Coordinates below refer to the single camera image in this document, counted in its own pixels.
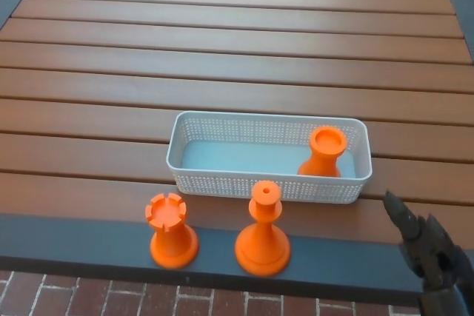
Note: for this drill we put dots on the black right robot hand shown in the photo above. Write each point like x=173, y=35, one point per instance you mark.
x=440, y=268

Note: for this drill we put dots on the orange stout smooth-topped chess piece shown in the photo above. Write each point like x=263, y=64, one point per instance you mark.
x=322, y=157

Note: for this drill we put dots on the orange tall slender chess piece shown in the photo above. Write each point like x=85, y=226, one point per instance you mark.
x=262, y=243

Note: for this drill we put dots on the white perforated plastic basket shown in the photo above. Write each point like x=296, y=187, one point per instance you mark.
x=240, y=160

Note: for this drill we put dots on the orange notched rook chess piece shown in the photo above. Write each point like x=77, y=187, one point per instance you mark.
x=172, y=242

